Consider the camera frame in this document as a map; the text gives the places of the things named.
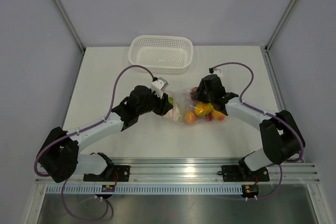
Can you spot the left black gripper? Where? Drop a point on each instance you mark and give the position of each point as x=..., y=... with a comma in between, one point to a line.
x=163, y=104

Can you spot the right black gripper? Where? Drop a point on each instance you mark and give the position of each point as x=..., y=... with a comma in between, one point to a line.
x=199, y=93

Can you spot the white fake cauliflower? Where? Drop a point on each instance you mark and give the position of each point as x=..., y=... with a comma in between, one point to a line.
x=174, y=114

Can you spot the clear zip top bag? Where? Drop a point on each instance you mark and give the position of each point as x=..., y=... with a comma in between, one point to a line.
x=189, y=110

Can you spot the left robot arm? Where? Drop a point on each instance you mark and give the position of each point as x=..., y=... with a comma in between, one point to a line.
x=60, y=155

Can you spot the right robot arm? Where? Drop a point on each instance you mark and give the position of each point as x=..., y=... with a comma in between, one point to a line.
x=280, y=136

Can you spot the yellow green fake mango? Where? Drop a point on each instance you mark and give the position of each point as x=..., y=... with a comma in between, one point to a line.
x=202, y=109

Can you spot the yellow fake fruit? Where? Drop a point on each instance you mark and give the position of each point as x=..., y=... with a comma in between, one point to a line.
x=219, y=116

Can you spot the red fake fruit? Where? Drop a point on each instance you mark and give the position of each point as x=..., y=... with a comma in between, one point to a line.
x=208, y=117

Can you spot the orange red fake peach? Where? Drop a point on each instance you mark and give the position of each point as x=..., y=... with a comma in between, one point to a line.
x=189, y=117

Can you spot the white perforated plastic basket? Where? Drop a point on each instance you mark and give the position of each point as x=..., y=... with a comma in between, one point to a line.
x=161, y=54

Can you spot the left small circuit board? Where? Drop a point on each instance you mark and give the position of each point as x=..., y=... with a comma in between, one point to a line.
x=108, y=188

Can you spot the small circuit board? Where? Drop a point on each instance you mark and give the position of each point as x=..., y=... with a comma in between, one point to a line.
x=250, y=190
x=108, y=188

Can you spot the right small circuit board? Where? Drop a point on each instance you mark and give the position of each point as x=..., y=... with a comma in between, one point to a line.
x=250, y=190

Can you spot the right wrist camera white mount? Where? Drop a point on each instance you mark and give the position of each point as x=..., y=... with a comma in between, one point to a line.
x=216, y=71

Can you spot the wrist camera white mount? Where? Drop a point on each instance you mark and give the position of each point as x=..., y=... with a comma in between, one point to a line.
x=158, y=86
x=216, y=71

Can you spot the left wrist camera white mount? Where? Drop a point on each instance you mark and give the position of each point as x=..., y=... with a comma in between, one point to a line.
x=158, y=86

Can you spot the right aluminium frame post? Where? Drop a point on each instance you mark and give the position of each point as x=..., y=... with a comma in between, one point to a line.
x=280, y=25

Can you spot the aluminium frame post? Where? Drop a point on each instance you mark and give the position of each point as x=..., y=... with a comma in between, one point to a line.
x=280, y=25
x=68, y=23

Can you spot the aluminium mounting rail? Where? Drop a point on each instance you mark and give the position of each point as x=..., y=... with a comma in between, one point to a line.
x=203, y=171

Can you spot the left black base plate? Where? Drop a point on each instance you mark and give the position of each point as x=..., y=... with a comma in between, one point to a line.
x=119, y=173

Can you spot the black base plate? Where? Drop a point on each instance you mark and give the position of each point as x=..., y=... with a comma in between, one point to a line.
x=231, y=173
x=119, y=173

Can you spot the white slotted cable duct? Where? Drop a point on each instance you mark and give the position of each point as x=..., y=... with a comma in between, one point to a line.
x=148, y=189

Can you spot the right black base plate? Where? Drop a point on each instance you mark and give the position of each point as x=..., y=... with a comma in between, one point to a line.
x=231, y=173

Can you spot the left aluminium frame post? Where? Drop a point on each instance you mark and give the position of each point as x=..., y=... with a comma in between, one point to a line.
x=68, y=23

